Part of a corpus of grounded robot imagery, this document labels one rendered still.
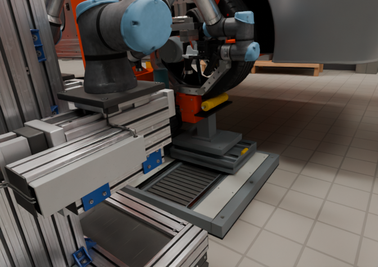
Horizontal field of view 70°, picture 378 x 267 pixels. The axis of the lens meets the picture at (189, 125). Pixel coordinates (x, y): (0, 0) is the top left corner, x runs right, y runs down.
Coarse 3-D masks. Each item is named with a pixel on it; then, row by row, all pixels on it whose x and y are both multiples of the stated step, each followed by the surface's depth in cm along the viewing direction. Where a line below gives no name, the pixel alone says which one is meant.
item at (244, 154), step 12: (240, 144) 188; (252, 144) 187; (180, 156) 188; (192, 156) 181; (204, 156) 175; (216, 156) 176; (228, 156) 173; (240, 156) 172; (216, 168) 173; (228, 168) 167
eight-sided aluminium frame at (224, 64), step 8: (176, 0) 148; (184, 0) 144; (192, 0) 141; (152, 56) 170; (152, 64) 172; (160, 64) 174; (224, 64) 143; (168, 72) 173; (216, 72) 148; (224, 72) 146; (176, 80) 173; (208, 80) 152; (216, 80) 150; (176, 88) 167; (184, 88) 164; (192, 88) 160; (200, 88) 157; (208, 88) 154
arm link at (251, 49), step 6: (240, 42) 109; (246, 42) 108; (252, 42) 109; (234, 48) 112; (240, 48) 110; (246, 48) 109; (252, 48) 107; (258, 48) 110; (234, 54) 112; (240, 54) 111; (246, 54) 109; (252, 54) 108; (258, 54) 111; (234, 60) 115; (240, 60) 113; (246, 60) 112; (252, 60) 111
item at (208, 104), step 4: (216, 96) 170; (220, 96) 171; (224, 96) 174; (208, 100) 162; (212, 100) 164; (216, 100) 166; (220, 100) 169; (224, 100) 174; (204, 104) 160; (208, 104) 159; (212, 104) 162; (216, 104) 166; (204, 108) 161; (208, 108) 160
